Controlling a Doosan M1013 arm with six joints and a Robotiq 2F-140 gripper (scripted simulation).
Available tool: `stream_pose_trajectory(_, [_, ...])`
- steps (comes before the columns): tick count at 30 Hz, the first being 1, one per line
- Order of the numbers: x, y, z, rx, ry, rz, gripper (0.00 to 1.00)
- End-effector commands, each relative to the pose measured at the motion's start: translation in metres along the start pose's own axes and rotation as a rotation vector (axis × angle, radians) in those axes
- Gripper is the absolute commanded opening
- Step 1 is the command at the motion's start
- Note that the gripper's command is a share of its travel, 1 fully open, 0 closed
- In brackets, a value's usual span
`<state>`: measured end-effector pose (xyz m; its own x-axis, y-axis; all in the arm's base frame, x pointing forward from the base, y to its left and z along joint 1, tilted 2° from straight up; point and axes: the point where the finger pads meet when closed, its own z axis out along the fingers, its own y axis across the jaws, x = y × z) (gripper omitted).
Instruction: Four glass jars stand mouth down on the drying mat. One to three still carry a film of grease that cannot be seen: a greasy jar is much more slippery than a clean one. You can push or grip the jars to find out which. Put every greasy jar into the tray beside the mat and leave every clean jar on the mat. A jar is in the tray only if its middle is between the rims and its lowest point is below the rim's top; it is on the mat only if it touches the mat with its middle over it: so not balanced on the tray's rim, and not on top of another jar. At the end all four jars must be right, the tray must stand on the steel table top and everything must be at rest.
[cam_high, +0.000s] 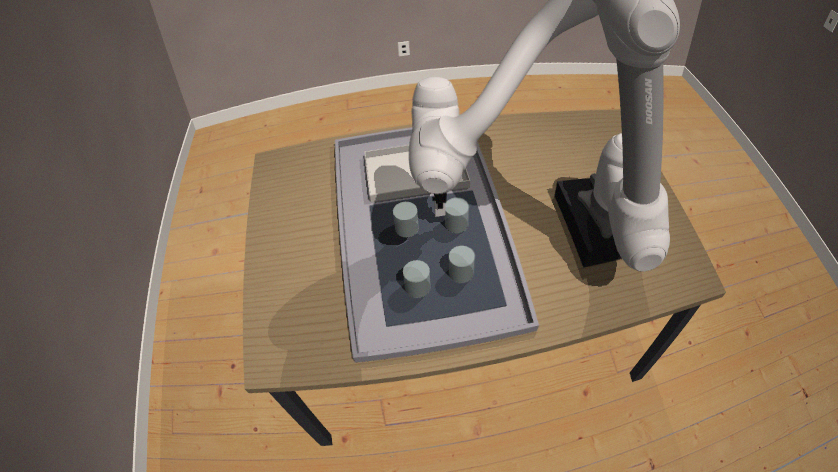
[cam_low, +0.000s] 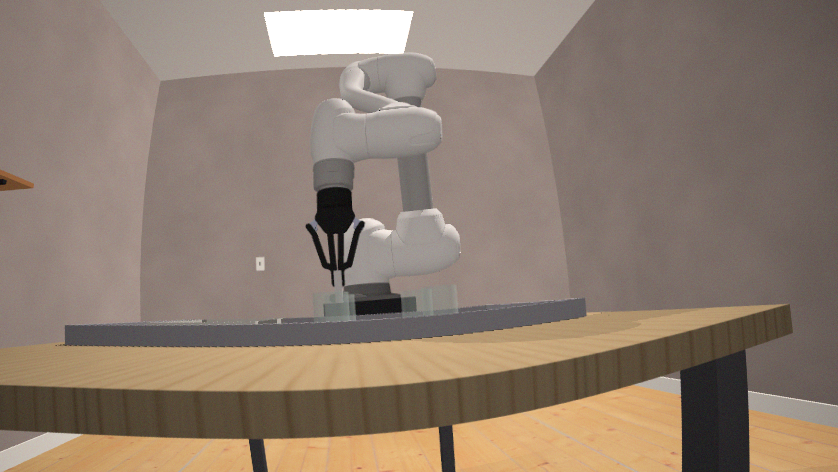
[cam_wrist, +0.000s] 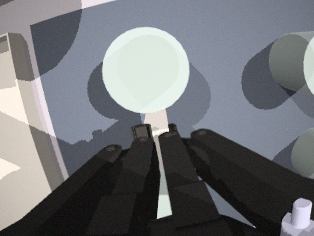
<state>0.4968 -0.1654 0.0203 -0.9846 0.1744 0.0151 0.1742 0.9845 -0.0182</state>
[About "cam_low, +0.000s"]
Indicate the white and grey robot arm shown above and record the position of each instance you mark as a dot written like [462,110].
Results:
[422,243]

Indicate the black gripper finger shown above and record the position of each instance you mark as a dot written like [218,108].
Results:
[358,226]
[312,228]

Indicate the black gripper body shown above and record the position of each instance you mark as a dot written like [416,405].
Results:
[333,201]

